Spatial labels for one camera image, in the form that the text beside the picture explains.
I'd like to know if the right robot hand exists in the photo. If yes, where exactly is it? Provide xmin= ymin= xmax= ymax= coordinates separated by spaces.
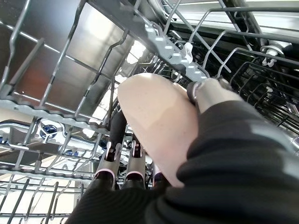
xmin=65 ymin=77 xmax=299 ymax=224

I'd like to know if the cream round plate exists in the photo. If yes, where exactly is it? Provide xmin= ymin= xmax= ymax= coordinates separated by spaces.
xmin=117 ymin=73 xmax=200 ymax=189

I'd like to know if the black wire dishwasher basket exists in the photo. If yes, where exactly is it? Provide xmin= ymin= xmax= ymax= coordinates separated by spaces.
xmin=228 ymin=59 xmax=299 ymax=133

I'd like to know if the gray wire dishwasher rack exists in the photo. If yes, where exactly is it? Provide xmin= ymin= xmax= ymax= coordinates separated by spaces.
xmin=0 ymin=0 xmax=299 ymax=224

